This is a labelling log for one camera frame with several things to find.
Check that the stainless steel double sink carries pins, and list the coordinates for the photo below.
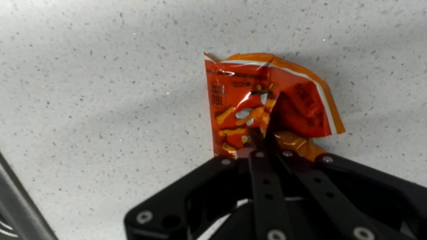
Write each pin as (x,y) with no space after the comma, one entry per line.
(17,208)

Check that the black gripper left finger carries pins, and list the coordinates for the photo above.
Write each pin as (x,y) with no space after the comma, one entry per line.
(261,186)

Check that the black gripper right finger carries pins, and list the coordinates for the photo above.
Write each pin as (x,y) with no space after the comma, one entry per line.
(337,194)

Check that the orange snack packet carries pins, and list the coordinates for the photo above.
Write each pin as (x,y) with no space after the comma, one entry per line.
(240,97)

